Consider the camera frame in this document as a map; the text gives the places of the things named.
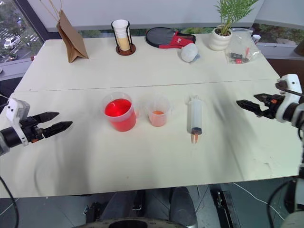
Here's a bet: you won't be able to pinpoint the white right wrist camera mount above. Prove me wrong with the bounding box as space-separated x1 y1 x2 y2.
275 74 304 124

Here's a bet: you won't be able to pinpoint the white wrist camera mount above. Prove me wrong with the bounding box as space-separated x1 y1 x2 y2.
4 97 31 147
275 74 304 124

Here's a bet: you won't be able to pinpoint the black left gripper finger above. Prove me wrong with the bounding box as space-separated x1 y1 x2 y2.
32 112 60 124
43 121 73 139

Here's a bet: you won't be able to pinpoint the stack of white paper cups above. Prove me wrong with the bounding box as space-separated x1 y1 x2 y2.
112 19 132 51

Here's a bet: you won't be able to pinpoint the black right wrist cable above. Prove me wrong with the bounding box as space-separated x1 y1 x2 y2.
275 80 304 98

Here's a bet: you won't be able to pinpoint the green plant in white pot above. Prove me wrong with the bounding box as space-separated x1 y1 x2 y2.
208 0 260 51

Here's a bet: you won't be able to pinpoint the black metal table frame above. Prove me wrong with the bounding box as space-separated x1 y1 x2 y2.
209 184 240 228

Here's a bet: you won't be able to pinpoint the beaker with red liquid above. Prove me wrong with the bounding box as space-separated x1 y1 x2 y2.
101 92 141 133

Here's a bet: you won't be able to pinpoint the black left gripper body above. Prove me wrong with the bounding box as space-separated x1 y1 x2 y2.
19 116 46 143

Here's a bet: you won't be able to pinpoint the cup stack in holder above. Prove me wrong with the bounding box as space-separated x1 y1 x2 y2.
111 20 137 57

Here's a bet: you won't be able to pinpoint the small beaker orange liquid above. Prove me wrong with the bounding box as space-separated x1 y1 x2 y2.
142 93 172 128

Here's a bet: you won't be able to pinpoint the crumpled white plastic wrap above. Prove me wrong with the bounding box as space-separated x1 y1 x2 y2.
180 44 201 63

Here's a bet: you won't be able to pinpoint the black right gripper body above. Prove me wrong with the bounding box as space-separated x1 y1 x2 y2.
260 94 286 120

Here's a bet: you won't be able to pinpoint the clear plastic bag with parts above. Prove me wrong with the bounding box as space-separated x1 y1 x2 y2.
225 28 261 65

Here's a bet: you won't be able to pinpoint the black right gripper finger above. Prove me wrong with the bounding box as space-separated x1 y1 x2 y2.
253 93 274 103
236 99 265 117

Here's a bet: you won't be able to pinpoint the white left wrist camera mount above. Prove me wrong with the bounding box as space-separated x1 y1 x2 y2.
4 97 31 147

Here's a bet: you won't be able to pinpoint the thin white floor cable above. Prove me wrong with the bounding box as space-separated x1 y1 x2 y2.
234 182 289 220

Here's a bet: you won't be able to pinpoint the black red paddle case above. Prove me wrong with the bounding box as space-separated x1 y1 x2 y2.
145 27 197 50

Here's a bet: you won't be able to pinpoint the black round base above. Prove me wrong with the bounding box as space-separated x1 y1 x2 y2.
77 216 199 228

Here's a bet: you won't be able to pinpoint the black right arm cable loop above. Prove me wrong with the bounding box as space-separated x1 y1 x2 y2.
266 180 296 228

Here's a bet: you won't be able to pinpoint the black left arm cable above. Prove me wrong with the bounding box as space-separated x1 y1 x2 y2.
0 175 20 228

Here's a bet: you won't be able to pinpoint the large clear plastic syringe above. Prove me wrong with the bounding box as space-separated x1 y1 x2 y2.
186 95 205 146

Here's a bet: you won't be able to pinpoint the brown paper bag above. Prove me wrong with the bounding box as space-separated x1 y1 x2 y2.
40 0 89 64

